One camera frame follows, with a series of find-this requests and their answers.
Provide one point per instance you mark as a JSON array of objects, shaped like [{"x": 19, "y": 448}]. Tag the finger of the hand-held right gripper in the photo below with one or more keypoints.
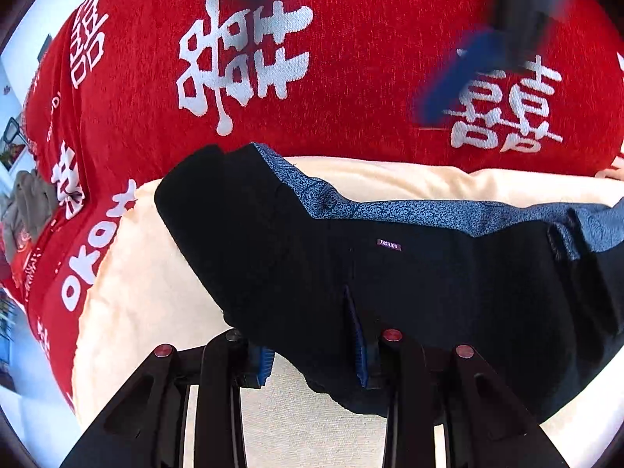
[{"x": 458, "y": 78}]

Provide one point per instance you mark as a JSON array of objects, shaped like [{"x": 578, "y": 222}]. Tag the grey-olive cloth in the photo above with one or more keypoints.
[{"x": 29, "y": 204}]

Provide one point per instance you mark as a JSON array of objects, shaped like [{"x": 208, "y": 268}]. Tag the wall picture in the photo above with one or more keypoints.
[{"x": 10, "y": 141}]

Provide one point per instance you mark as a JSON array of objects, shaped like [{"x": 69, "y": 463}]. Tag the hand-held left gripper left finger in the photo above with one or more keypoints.
[{"x": 263, "y": 364}]

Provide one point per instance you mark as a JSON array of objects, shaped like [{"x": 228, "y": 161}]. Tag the black pants with blue trim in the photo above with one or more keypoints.
[{"x": 390, "y": 292}]

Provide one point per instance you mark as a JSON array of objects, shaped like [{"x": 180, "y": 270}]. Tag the red printed blanket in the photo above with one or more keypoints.
[{"x": 341, "y": 58}]

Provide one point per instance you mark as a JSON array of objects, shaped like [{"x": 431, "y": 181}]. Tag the cream blanket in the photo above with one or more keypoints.
[{"x": 161, "y": 273}]

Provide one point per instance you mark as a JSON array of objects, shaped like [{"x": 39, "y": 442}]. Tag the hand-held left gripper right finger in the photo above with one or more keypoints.
[{"x": 365, "y": 366}]

